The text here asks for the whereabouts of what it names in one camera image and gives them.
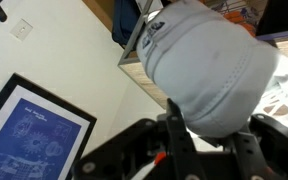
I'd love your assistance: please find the black framed blueprint picture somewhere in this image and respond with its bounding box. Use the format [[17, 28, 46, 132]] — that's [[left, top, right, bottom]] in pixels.
[[0, 72, 98, 180]]

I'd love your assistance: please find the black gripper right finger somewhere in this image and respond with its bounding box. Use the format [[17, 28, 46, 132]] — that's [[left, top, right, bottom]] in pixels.
[[233, 113, 288, 180]]

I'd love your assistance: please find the navy sneaker white sole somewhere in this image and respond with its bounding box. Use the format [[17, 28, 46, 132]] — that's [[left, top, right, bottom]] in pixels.
[[111, 0, 142, 48]]

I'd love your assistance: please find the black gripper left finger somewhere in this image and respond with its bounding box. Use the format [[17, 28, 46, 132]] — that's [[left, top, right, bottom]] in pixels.
[[73, 97, 206, 180]]

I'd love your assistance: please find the white light switch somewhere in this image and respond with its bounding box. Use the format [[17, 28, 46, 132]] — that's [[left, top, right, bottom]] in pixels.
[[9, 17, 34, 42]]

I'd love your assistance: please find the white tennis shoe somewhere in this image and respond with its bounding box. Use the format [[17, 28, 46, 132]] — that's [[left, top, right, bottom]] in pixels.
[[135, 0, 288, 140]]

